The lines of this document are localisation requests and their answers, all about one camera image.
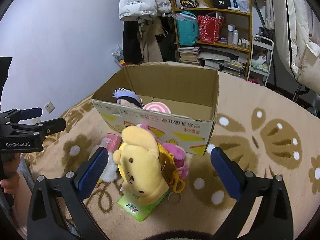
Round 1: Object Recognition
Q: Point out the wooden shelf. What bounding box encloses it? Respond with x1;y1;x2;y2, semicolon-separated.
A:
170;0;253;78

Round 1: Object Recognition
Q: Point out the pink swirl roll plush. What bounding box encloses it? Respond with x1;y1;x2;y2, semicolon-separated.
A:
143;102;171;114

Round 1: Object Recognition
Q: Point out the green tissue pack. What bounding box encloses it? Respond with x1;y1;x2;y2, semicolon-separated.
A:
117;191;170;222

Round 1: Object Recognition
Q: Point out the pink bear plush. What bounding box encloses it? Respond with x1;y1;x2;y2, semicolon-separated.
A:
137;124;189;180

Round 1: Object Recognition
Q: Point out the beige coat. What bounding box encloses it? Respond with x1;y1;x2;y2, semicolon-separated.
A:
138;21;163;63

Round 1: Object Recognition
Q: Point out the teal bag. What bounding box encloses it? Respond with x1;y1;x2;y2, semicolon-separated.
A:
176;11;199;46

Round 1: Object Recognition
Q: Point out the pink packaged item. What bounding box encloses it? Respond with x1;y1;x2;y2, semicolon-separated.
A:
100;133;121;153

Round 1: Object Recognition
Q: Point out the person left hand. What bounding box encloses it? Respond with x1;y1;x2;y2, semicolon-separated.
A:
1;153;20;194

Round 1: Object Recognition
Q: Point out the cardboard box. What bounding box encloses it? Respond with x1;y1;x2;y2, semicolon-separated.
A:
92;62;219;155

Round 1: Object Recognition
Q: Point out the red bag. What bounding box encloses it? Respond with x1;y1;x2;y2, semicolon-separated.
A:
197;15;224;43

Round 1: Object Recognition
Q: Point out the white trolley cart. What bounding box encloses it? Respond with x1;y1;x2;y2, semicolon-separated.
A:
246;35;274;87

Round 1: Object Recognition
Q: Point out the stack of books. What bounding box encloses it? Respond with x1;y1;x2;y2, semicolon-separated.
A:
178;47;201;66

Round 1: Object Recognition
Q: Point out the white fluffy plush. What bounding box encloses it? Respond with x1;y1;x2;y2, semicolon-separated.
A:
100;151;118;183

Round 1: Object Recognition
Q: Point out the metal key ring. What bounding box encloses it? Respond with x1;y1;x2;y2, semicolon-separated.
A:
167;192;182;204

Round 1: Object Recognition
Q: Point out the purple haired doll plush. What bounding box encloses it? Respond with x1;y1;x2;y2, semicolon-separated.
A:
113;88;144;108

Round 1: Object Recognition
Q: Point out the plastic bag with toys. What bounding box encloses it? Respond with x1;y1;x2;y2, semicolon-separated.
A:
110;45;130;68

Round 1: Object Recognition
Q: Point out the cream padded chair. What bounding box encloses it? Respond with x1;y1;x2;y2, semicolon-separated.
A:
272;0;319;93

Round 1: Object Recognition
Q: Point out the yellow dog plush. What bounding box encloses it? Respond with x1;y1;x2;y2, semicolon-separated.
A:
113;126;169;205

